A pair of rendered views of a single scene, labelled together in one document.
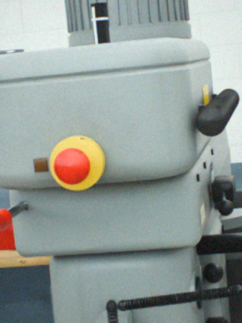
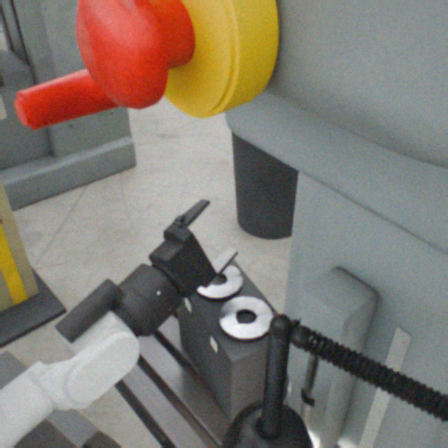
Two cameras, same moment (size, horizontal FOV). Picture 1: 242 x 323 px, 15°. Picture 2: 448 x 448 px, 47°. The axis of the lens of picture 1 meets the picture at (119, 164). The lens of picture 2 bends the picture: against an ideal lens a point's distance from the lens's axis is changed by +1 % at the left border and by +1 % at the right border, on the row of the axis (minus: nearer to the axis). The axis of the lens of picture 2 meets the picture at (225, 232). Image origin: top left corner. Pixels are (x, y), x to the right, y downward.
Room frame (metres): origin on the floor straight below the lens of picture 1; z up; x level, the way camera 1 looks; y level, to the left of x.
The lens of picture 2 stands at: (0.88, -0.07, 1.82)
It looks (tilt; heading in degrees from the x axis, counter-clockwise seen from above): 40 degrees down; 39
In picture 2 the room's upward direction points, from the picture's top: straight up
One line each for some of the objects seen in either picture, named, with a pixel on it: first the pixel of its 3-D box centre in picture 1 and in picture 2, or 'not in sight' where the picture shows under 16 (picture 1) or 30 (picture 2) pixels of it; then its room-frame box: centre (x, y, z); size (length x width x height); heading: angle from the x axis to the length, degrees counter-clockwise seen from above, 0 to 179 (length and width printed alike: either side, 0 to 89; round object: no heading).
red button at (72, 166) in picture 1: (73, 165); (139, 40); (0.99, 0.05, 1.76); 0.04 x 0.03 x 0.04; 80
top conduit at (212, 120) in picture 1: (218, 108); not in sight; (1.25, -0.14, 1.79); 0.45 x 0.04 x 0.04; 170
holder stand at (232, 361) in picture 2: not in sight; (230, 334); (1.36, 0.31, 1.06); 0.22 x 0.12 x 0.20; 68
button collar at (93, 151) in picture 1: (77, 163); (198, 24); (1.01, 0.05, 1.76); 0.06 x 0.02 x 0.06; 80
